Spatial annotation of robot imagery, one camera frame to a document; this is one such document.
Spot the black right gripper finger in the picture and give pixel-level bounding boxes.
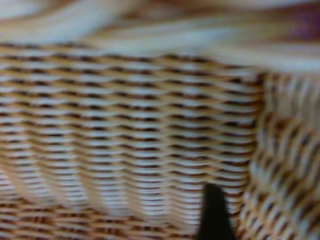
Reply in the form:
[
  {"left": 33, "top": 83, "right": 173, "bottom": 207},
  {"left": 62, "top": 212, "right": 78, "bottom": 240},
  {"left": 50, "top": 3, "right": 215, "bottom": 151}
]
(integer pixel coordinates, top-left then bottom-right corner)
[{"left": 196, "top": 183, "right": 237, "bottom": 240}]

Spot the orange wicker basket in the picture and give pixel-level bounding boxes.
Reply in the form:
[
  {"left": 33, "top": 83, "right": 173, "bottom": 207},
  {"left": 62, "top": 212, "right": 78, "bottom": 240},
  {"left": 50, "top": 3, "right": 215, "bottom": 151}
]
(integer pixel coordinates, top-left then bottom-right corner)
[{"left": 0, "top": 0, "right": 320, "bottom": 240}]

